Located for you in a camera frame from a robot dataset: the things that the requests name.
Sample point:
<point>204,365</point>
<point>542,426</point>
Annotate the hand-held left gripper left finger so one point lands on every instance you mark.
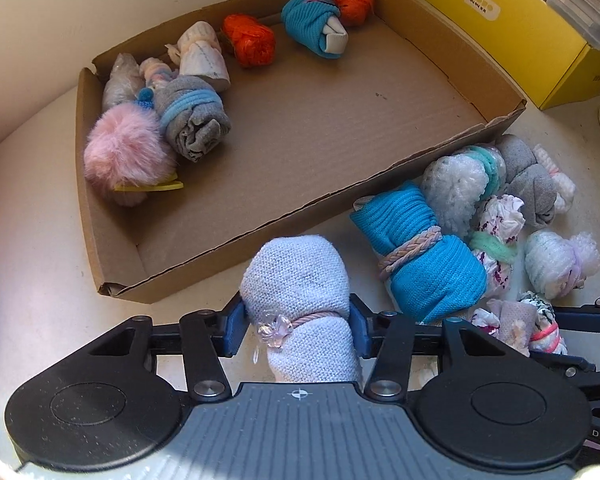
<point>235,327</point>

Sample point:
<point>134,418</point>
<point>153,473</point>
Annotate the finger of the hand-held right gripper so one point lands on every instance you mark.
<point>590,317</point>
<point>570,362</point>

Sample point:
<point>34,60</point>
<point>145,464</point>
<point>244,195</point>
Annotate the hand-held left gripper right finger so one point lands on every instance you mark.
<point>360,332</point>

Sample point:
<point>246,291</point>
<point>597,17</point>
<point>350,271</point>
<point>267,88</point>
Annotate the green striped bundle pink tie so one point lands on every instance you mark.
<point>545,340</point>

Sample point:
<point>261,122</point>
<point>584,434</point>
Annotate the beige floral fabric bundle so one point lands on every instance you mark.
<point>517,322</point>

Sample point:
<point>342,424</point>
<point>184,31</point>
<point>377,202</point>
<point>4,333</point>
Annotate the pale pink fluffy sock roll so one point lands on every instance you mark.
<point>555,260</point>

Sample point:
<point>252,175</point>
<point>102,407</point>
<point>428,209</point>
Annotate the lavender knit sock bundle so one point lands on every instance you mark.
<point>300,280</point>

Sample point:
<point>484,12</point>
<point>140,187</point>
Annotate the blue sock bundle braided tie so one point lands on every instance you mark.
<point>420,265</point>

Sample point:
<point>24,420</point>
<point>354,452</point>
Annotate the floral bundle green tie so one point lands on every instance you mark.
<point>495,225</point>

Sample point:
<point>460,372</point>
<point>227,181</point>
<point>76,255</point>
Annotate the plain grey sock bundle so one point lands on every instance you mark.
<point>527,185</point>

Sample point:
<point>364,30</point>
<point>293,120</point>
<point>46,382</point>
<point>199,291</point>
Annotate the bubble wrap bundle teal tie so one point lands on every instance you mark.
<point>455,185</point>

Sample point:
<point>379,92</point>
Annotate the shallow cardboard box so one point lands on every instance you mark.
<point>305,135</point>

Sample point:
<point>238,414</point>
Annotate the pink fluffy pompom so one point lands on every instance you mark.
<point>125,145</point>

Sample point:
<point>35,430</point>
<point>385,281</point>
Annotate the grey sock bundle blue tie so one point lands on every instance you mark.
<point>195,115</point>

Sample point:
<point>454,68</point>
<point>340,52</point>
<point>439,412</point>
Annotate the pastel striped bundle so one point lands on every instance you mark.
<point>155,72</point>

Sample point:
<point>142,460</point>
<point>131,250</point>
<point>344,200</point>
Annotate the white sock bundle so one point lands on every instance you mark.
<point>205,57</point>

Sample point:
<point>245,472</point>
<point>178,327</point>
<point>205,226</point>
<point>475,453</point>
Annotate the clear plastic bundle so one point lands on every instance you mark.
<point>122,80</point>

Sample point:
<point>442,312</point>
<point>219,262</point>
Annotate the orange bundle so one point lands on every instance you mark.
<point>247,40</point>
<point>355,2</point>

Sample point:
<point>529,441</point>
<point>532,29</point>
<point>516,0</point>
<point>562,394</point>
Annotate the blue sock bundle dark tie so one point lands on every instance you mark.
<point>310,22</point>

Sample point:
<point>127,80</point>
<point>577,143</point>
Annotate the small white bundle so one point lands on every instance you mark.
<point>562,185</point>

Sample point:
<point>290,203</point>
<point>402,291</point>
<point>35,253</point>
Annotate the yellow hair clip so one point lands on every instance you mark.
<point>150,187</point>

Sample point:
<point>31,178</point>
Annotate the small blue knit pompom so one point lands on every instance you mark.
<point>145,100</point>

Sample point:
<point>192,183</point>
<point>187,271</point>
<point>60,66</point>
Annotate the yellow box white label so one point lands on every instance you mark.
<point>520,35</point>

